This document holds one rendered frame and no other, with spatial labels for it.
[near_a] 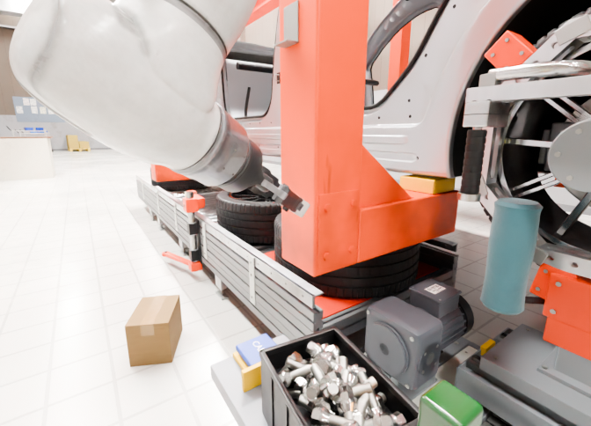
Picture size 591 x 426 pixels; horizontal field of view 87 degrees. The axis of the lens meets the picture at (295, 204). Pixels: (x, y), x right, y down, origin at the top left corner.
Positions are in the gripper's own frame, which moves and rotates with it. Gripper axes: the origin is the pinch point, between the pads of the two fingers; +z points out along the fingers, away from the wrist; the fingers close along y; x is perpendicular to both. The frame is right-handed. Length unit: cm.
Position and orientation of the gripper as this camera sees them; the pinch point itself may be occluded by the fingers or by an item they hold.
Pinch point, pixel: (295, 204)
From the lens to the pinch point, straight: 56.6
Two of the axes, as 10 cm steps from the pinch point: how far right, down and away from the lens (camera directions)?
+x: 5.5, -8.4, 0.1
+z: 4.5, 3.0, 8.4
